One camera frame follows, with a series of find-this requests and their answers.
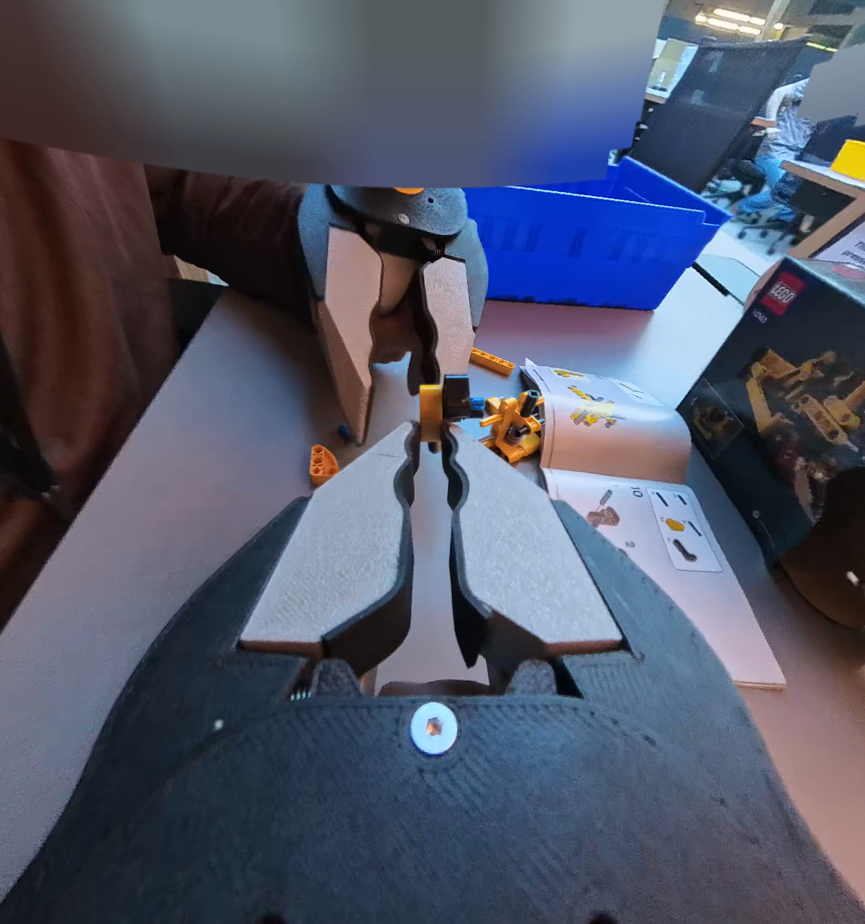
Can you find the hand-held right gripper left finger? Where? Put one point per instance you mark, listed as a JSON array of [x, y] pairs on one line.
[[331, 563]]

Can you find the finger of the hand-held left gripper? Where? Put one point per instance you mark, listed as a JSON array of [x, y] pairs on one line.
[[346, 317], [450, 317]]

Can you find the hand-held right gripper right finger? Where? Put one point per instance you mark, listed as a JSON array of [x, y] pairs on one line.
[[526, 570]]

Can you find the yellow-black LEGO piece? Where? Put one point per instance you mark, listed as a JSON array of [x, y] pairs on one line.
[[457, 395]]

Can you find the person's left forearm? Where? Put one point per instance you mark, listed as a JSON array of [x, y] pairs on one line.
[[245, 231]]

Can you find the long yellow lego beam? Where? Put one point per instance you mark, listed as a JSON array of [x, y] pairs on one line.
[[492, 361]]

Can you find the small curved yellow lego piece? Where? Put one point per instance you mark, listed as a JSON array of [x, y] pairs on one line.
[[323, 465]]

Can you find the yellow lego subassembly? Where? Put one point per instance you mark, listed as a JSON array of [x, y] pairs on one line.
[[512, 429]]

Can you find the lego instruction booklet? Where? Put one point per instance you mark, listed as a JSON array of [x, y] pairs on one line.
[[620, 447]]

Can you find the dark lego set box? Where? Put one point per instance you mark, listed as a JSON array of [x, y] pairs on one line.
[[800, 419]]

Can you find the person's left hand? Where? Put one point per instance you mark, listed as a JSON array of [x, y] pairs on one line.
[[395, 341]]

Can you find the blue plastic bin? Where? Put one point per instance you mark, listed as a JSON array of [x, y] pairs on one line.
[[584, 245]]

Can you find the black office chair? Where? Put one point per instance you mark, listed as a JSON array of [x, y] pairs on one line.
[[714, 108]]

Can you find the cardboard sign with printed sheet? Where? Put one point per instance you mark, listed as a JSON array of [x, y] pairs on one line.
[[862, 249]]

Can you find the yellow storage bin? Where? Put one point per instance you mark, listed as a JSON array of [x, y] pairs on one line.
[[864, 160]]

